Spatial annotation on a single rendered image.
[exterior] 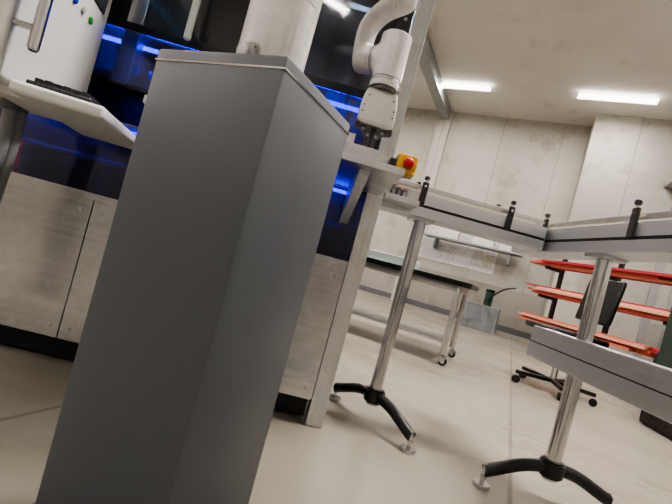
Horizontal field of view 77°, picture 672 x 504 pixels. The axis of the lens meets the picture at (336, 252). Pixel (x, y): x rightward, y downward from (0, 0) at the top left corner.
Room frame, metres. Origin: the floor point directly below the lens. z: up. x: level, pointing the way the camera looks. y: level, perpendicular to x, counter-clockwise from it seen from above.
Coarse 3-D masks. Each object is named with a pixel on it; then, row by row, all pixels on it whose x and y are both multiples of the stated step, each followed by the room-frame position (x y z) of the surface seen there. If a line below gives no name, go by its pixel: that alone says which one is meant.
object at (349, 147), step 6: (348, 144) 1.14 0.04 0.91; (354, 144) 1.14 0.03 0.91; (348, 150) 1.14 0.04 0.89; (354, 150) 1.14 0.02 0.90; (360, 150) 1.14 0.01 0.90; (366, 150) 1.14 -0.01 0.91; (372, 150) 1.14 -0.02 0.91; (378, 150) 1.14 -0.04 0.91; (366, 156) 1.14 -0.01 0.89; (372, 156) 1.14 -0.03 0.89; (378, 156) 1.14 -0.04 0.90; (384, 156) 1.14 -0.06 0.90; (384, 162) 1.14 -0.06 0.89
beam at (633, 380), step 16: (544, 336) 1.58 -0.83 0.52; (560, 336) 1.48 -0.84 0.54; (528, 352) 1.65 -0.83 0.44; (544, 352) 1.55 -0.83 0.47; (560, 352) 1.46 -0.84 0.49; (576, 352) 1.38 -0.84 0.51; (592, 352) 1.31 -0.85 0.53; (608, 352) 1.25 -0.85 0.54; (560, 368) 1.44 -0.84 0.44; (576, 368) 1.36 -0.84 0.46; (592, 368) 1.29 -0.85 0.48; (608, 368) 1.23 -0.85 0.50; (624, 368) 1.18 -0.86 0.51; (640, 368) 1.12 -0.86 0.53; (656, 368) 1.08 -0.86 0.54; (592, 384) 1.28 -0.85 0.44; (608, 384) 1.22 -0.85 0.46; (624, 384) 1.16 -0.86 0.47; (640, 384) 1.11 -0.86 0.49; (656, 384) 1.06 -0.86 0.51; (624, 400) 1.15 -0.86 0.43; (640, 400) 1.10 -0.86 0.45; (656, 400) 1.05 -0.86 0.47; (656, 416) 1.04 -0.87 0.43
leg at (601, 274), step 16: (592, 256) 1.42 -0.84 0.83; (608, 256) 1.37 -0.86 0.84; (608, 272) 1.40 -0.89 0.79; (592, 288) 1.41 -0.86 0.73; (592, 304) 1.40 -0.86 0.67; (592, 320) 1.40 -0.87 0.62; (576, 336) 1.43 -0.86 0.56; (592, 336) 1.40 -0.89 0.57; (576, 384) 1.40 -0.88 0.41; (560, 400) 1.42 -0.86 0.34; (576, 400) 1.40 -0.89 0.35; (560, 416) 1.41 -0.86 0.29; (560, 432) 1.40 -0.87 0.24; (560, 448) 1.40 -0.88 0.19
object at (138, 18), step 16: (144, 0) 1.46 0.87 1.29; (112, 16) 1.45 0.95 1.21; (128, 16) 1.46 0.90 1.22; (144, 16) 1.46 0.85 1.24; (144, 32) 1.46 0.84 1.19; (160, 32) 1.47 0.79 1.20; (192, 48) 1.47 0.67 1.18; (208, 48) 1.48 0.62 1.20; (112, 80) 1.46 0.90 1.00; (320, 80) 1.50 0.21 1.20
